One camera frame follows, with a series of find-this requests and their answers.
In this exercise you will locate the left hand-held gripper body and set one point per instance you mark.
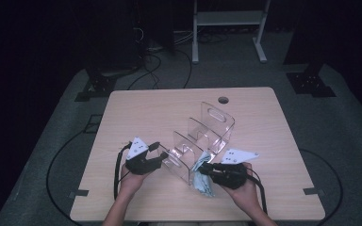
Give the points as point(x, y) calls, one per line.
point(139, 164)

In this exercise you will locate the clear acrylic divided organizer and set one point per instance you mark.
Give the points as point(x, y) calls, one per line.
point(201, 135)

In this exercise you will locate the black tape strip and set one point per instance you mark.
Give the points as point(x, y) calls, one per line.
point(81, 192)
point(311, 190)

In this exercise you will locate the person's right hand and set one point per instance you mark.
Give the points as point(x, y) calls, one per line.
point(246, 194)

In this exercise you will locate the white metal stand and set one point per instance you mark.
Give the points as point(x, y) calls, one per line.
point(229, 18)

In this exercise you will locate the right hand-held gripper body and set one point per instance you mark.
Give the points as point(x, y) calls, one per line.
point(229, 175)

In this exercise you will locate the light blue cloth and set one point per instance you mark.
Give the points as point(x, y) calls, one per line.
point(202, 185)

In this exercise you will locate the person's left hand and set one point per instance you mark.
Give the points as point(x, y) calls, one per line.
point(133, 183)

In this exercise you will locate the black stand base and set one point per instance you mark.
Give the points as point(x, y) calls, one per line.
point(99, 83)
point(309, 83)

